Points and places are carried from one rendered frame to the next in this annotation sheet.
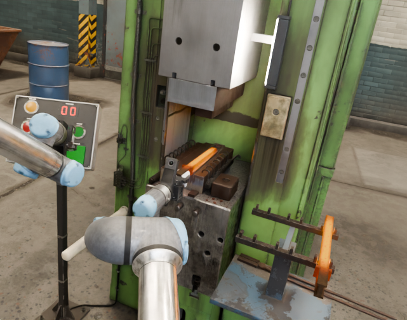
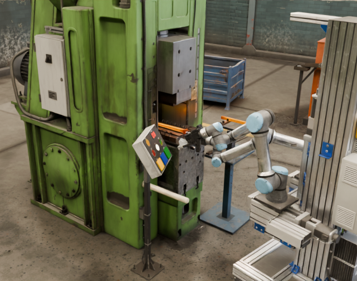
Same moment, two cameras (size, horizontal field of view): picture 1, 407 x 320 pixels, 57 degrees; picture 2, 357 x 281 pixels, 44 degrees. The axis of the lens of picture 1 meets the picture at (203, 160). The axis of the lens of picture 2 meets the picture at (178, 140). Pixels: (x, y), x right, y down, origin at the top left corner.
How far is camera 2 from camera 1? 347 cm
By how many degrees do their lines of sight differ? 66
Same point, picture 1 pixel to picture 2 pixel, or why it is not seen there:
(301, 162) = (200, 103)
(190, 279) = (195, 180)
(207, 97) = (189, 93)
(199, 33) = (184, 68)
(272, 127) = (194, 95)
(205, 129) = not seen: hidden behind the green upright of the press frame
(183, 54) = (180, 80)
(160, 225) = not seen: hidden behind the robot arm
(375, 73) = not seen: outside the picture
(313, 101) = (200, 77)
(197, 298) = (197, 187)
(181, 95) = (180, 98)
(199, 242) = (197, 159)
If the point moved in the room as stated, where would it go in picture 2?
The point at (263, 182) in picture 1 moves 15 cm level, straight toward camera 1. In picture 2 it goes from (191, 121) to (206, 124)
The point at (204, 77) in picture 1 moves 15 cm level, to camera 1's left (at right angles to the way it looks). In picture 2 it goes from (187, 85) to (181, 90)
